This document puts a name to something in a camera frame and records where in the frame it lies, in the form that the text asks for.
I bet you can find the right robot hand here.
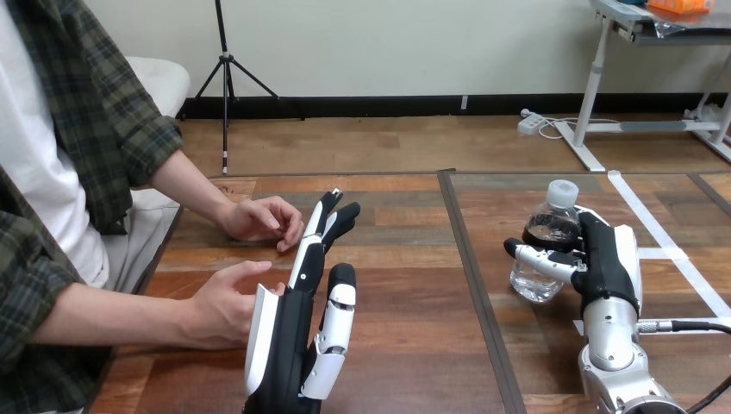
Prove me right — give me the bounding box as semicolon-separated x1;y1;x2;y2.
503;204;643;319

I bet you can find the person's hand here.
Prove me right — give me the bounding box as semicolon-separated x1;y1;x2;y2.
220;196;306;254
185;260;287;351

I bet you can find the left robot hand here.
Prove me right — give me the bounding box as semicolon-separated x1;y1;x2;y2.
241;188;362;414

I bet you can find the clear water bottle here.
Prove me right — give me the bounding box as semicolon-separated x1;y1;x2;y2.
509;179;583;304

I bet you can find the person's forearm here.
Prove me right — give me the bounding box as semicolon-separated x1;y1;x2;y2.
149;148;232;229
29;282;199;348

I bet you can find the person's body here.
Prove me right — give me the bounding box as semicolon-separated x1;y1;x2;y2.
0;0;185;414

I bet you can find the black tripod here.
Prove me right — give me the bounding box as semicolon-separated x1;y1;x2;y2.
181;0;306;176

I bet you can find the white power strip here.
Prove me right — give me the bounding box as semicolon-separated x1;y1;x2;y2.
517;112;546;136

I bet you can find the white desk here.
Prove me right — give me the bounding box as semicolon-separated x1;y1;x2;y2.
553;0;731;173

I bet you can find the orange thing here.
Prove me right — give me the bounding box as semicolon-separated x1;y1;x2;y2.
647;0;716;15

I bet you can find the black cable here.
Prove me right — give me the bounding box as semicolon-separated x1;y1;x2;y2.
635;319;731;414

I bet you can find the tangle of cables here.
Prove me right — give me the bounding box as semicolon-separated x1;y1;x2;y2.
521;108;622;141

